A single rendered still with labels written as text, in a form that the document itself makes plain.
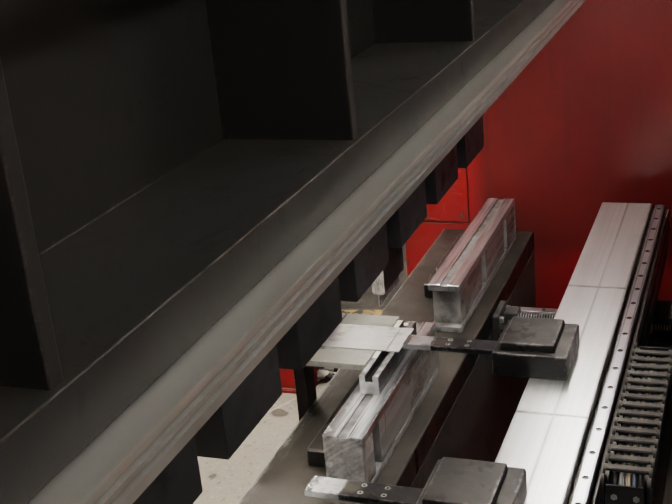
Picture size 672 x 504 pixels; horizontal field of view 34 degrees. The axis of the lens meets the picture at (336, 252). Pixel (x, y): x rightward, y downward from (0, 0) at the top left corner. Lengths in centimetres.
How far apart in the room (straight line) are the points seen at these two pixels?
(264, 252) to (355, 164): 19
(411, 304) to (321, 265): 143
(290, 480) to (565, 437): 41
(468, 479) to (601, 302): 65
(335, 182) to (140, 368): 31
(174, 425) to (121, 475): 5
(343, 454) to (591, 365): 40
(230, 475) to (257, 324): 273
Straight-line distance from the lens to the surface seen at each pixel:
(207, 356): 65
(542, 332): 169
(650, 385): 156
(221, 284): 69
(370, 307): 437
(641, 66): 243
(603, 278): 201
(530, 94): 247
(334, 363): 171
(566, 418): 156
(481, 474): 135
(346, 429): 160
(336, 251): 81
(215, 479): 340
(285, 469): 170
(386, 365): 169
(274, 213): 76
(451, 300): 207
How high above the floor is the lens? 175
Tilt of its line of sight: 20 degrees down
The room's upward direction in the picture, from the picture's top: 5 degrees counter-clockwise
